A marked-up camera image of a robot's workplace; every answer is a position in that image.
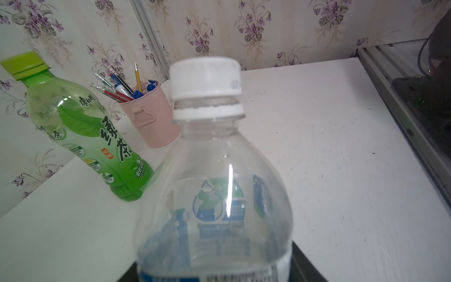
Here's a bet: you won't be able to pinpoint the white bottle cap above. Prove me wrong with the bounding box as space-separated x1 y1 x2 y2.
170 56 243 101

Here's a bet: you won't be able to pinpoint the pens in pink cup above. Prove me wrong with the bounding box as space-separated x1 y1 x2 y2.
91 62 160 103

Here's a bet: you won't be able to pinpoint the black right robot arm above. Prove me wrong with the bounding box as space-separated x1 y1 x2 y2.
392 11 451 157

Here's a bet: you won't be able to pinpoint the clear plastic water bottle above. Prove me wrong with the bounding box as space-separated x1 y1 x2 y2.
133 97 294 282

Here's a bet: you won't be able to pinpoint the green bottle cap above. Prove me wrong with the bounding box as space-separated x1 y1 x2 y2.
1 51 50 81

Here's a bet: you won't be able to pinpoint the pink pen holder cup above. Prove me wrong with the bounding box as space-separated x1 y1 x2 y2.
119 81 180 148

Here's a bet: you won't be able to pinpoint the green plastic bottle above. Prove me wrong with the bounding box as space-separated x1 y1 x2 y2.
22 70 153 202

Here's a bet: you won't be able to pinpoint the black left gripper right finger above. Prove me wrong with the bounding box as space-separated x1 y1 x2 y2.
289 242 328 282

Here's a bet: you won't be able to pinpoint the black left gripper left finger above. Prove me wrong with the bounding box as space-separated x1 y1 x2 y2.
117 263 139 282

